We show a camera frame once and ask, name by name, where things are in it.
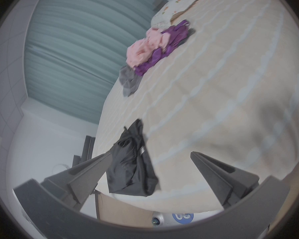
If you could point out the grey garment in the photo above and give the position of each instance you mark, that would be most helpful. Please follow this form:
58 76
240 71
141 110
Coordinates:
129 81

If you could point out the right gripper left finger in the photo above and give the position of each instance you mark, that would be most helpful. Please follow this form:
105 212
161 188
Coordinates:
89 175

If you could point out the blue-green curtain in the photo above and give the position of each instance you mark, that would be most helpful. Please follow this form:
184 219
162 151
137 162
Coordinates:
77 46

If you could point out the pink garment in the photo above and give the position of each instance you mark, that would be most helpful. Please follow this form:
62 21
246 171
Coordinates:
142 50

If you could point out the grey bedside table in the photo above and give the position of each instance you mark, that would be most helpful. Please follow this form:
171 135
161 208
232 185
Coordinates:
158 3

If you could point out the black T-shirt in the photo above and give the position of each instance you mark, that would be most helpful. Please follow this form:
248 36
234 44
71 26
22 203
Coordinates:
132 168

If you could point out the purple garment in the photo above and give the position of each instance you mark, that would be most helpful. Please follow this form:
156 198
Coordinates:
174 35

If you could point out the bed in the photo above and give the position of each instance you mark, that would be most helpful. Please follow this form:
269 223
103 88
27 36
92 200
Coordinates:
214 96

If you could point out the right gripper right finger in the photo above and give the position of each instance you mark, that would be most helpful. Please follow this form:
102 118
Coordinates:
219 178

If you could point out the white printed pillow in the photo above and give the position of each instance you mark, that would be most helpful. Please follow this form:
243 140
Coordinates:
174 6

